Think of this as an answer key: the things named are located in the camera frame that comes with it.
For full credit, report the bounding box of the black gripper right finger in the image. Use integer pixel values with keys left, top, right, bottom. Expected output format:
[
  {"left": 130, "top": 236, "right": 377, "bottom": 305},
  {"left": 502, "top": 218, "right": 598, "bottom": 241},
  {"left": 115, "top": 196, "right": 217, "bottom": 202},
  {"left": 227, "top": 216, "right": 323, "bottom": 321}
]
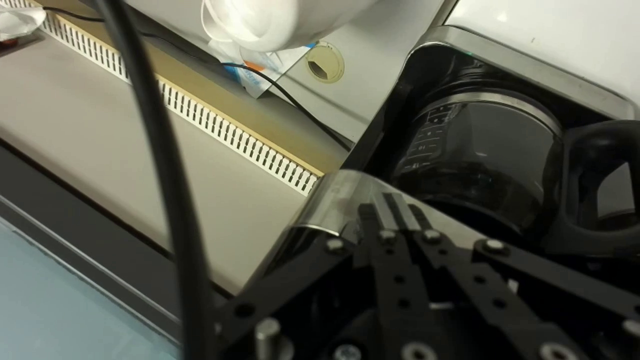
[{"left": 384, "top": 192, "right": 640, "bottom": 360}]

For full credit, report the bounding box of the white power plug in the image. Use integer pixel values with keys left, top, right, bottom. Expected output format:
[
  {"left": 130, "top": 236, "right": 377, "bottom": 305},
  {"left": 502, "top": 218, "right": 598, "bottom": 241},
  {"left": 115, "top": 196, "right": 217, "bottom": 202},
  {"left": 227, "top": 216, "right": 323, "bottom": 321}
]
[{"left": 0, "top": 3, "right": 49, "bottom": 43}]

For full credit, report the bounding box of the white perforated cable duct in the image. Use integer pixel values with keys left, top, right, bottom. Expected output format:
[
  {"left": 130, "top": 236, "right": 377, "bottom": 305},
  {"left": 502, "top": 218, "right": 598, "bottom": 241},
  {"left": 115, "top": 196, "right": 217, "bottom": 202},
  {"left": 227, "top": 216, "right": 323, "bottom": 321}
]
[{"left": 0, "top": 0, "right": 324, "bottom": 197}]

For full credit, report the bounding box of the thin black power cable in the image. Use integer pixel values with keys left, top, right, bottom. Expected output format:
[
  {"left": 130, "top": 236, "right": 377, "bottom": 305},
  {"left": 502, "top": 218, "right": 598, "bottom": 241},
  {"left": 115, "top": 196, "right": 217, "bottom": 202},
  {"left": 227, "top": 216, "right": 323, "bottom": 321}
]
[{"left": 221, "top": 60, "right": 355, "bottom": 151}]

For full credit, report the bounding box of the beige round desk grommet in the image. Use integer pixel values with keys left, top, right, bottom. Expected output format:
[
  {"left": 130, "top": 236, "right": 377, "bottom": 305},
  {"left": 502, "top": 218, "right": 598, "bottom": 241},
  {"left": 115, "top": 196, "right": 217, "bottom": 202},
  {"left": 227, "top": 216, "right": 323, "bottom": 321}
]
[{"left": 305, "top": 41, "right": 347, "bottom": 86}]

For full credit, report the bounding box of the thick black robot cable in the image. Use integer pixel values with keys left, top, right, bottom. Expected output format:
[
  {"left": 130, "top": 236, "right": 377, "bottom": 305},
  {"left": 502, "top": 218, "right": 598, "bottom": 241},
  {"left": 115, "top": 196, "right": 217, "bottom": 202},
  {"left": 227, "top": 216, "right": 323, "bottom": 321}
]
[{"left": 92, "top": 0, "right": 219, "bottom": 360}]

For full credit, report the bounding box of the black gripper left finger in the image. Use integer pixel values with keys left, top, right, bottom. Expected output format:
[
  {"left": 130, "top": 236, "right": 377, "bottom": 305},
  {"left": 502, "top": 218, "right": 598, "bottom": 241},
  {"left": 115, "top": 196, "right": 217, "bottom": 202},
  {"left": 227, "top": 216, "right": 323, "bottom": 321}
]
[{"left": 214, "top": 197, "right": 433, "bottom": 360}]

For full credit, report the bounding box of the blue white paper sheet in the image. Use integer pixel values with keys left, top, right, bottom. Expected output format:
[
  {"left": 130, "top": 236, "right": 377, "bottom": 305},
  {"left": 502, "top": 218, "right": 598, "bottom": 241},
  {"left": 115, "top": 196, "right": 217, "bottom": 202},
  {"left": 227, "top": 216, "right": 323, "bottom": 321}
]
[{"left": 208, "top": 39, "right": 320, "bottom": 99}]

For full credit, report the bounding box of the glass coffee carafe black handle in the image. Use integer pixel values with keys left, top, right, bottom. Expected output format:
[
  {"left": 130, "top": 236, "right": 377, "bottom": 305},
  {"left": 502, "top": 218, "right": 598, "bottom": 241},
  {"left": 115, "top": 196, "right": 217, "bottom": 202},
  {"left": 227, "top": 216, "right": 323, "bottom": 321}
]
[{"left": 390, "top": 89, "right": 640, "bottom": 264}]

